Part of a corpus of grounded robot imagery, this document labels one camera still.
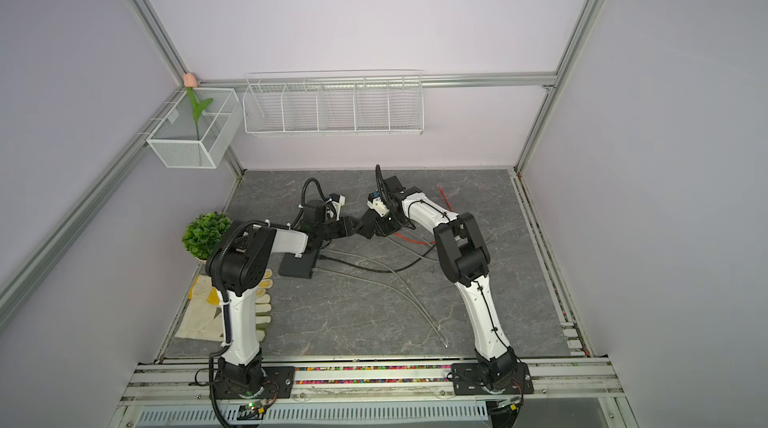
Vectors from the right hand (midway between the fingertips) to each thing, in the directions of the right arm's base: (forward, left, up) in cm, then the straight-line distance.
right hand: (382, 232), depth 102 cm
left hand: (+1, +6, +2) cm, 7 cm away
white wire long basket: (+31, +16, +30) cm, 46 cm away
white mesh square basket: (+7, +54, +36) cm, 65 cm away
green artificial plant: (-12, +50, +16) cm, 53 cm away
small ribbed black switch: (-1, +4, +4) cm, 6 cm away
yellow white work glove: (-29, +50, -1) cm, 58 cm away
